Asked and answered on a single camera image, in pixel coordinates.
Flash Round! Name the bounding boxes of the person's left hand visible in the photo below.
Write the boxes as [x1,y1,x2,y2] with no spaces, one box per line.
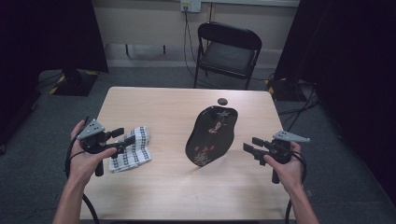
[68,119,118,189]

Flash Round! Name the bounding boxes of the black wall socket cable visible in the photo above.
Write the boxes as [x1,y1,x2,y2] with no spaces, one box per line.
[182,6,201,80]

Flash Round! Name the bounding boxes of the black curtain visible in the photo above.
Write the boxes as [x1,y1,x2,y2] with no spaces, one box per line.
[0,0,109,147]
[274,0,396,198]

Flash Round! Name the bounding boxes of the white wall socket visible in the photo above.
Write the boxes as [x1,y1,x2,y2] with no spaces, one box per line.
[180,0,203,14]

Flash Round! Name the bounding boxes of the right hand-held gripper cable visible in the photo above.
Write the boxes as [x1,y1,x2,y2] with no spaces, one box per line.
[284,150,308,224]

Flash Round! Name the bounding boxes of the black floor cables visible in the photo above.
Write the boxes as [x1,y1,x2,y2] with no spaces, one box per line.
[276,79,322,133]

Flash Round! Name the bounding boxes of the person's right hand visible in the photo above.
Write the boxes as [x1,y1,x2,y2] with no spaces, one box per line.
[263,141,305,194]

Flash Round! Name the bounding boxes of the hand-held gripper cable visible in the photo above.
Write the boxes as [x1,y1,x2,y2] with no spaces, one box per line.
[284,150,308,224]
[64,116,101,224]

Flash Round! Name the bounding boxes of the black stand base striped tape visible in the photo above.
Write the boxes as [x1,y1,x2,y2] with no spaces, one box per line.
[265,77,308,103]
[49,68,100,97]

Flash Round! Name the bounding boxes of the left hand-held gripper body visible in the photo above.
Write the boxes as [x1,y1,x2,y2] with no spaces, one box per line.
[77,119,125,177]

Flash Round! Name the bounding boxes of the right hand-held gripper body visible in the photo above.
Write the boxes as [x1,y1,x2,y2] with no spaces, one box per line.
[264,130,311,185]

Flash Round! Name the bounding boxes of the left hand-held gripper cable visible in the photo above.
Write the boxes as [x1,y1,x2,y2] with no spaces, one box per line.
[64,116,101,224]

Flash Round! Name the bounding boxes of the black folding chair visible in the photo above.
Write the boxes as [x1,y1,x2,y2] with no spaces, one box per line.
[193,21,263,91]

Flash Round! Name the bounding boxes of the black flower-painted lacquer tray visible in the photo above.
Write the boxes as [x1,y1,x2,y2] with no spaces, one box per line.
[185,105,239,168]

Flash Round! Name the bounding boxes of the white black checkered cloth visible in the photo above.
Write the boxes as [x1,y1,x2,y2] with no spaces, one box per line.
[108,125,153,174]

